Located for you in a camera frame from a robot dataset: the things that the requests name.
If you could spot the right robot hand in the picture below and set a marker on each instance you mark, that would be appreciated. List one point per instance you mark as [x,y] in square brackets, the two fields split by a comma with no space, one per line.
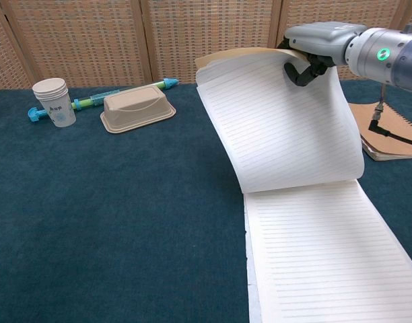
[320,38]

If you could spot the yellow cover lined notepad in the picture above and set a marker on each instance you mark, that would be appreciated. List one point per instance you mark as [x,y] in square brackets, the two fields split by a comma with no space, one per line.
[310,252]

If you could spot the brown spiral notebook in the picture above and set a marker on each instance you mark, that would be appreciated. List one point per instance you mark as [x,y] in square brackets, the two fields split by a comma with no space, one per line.
[391,152]

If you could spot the woven wooden folding screen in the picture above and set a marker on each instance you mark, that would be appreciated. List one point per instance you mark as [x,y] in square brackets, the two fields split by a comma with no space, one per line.
[206,33]

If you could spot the blue green water squirter toy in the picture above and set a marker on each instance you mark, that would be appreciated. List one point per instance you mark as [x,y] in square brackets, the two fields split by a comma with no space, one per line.
[170,83]

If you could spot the beige lidded food box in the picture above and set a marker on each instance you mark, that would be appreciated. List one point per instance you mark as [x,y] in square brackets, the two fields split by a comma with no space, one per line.
[135,107]

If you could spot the dark blue tablecloth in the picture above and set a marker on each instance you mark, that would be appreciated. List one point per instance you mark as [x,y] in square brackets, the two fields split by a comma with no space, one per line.
[108,202]

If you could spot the stack of white paper cups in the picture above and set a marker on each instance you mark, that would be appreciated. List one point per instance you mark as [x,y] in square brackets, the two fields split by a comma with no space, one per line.
[58,107]

